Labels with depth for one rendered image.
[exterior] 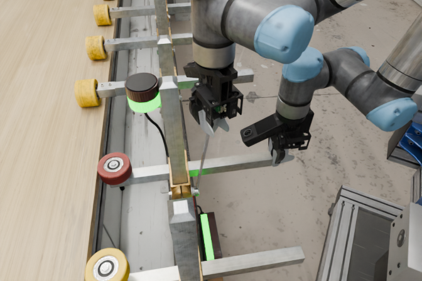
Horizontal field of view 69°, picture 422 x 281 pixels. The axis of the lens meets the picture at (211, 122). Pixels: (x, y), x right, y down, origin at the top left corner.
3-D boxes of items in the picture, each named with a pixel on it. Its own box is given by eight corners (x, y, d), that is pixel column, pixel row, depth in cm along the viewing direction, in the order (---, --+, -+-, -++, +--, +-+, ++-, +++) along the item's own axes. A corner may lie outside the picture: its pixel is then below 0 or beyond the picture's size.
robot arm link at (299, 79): (336, 59, 61) (299, 68, 58) (322, 101, 68) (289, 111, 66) (313, 39, 66) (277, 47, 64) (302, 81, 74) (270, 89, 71)
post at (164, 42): (182, 152, 113) (169, 32, 79) (183, 159, 110) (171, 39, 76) (173, 153, 112) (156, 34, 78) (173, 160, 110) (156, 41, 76)
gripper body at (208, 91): (209, 130, 60) (209, 79, 51) (189, 104, 65) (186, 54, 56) (242, 116, 62) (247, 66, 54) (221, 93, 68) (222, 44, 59)
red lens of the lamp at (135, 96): (158, 80, 60) (157, 71, 58) (159, 100, 55) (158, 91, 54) (127, 83, 59) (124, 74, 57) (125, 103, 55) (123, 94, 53)
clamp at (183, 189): (186, 160, 88) (186, 148, 84) (192, 202, 79) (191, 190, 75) (167, 162, 87) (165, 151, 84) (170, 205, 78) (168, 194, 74)
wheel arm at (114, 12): (221, 7, 133) (221, -2, 130) (223, 10, 130) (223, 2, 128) (102, 15, 127) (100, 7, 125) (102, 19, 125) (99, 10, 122)
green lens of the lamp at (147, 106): (160, 90, 61) (158, 81, 60) (161, 110, 57) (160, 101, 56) (129, 93, 61) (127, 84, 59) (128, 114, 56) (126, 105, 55)
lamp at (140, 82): (168, 145, 73) (157, 71, 58) (170, 164, 69) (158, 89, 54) (143, 148, 72) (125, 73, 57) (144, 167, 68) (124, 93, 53)
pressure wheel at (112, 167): (137, 174, 87) (129, 148, 79) (137, 199, 82) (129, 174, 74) (108, 178, 87) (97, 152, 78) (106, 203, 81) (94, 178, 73)
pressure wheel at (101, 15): (106, -1, 122) (107, 17, 121) (111, 11, 130) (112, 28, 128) (91, 0, 122) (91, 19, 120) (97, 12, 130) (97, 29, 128)
